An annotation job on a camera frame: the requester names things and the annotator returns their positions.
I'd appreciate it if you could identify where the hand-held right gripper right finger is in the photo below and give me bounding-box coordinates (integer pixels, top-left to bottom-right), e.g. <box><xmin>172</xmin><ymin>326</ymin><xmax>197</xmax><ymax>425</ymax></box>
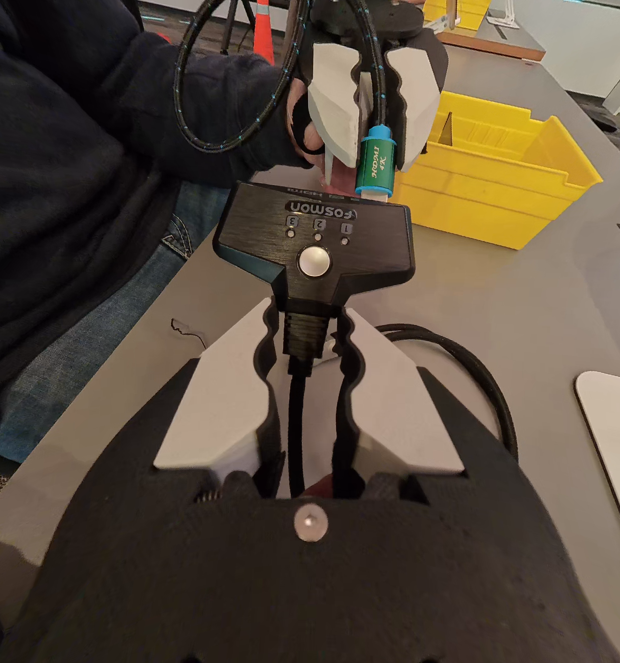
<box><xmin>333</xmin><ymin>307</ymin><xmax>466</xmax><ymax>499</ymax></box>

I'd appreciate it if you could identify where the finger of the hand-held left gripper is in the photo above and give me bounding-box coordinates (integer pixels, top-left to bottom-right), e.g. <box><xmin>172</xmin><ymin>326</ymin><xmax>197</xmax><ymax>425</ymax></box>
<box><xmin>384</xmin><ymin>47</ymin><xmax>441</xmax><ymax>173</ymax></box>
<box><xmin>307</xmin><ymin>43</ymin><xmax>365</xmax><ymax>183</ymax></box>

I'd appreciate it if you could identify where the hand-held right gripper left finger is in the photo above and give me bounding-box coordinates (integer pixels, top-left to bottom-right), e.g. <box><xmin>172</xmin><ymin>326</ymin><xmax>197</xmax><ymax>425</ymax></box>
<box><xmin>153</xmin><ymin>297</ymin><xmax>280</xmax><ymax>499</ymax></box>

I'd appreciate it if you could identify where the blue-flecked braided hdmi cable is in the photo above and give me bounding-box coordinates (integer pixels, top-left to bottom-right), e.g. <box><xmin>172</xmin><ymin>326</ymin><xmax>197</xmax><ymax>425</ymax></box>
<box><xmin>172</xmin><ymin>0</ymin><xmax>398</xmax><ymax>203</ymax></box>

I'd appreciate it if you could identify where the small yellow bin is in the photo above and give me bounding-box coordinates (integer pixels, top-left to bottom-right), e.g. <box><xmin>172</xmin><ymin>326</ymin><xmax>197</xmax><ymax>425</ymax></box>
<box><xmin>423</xmin><ymin>0</ymin><xmax>492</xmax><ymax>32</ymax></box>

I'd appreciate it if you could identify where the wooden side table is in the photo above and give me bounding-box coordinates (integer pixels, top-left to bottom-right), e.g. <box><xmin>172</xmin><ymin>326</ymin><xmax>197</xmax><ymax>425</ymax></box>
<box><xmin>434</xmin><ymin>21</ymin><xmax>546</xmax><ymax>60</ymax></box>

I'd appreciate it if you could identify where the thin black thread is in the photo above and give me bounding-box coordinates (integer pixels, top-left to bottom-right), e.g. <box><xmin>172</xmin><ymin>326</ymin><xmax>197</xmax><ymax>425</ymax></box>
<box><xmin>171</xmin><ymin>318</ymin><xmax>207</xmax><ymax>349</ymax></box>

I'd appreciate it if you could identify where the orange traffic cone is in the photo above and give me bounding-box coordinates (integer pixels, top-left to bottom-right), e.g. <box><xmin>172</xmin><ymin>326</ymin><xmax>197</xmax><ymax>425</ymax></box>
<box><xmin>253</xmin><ymin>0</ymin><xmax>275</xmax><ymax>65</ymax></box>

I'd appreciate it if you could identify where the yellow plastic bin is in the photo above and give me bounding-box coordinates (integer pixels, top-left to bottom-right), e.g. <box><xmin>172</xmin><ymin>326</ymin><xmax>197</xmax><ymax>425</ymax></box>
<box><xmin>393</xmin><ymin>90</ymin><xmax>603</xmax><ymax>250</ymax></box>

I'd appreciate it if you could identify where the white board stand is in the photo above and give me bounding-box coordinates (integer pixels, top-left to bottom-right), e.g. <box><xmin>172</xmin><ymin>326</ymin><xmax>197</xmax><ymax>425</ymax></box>
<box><xmin>574</xmin><ymin>370</ymin><xmax>620</xmax><ymax>565</ymax></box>

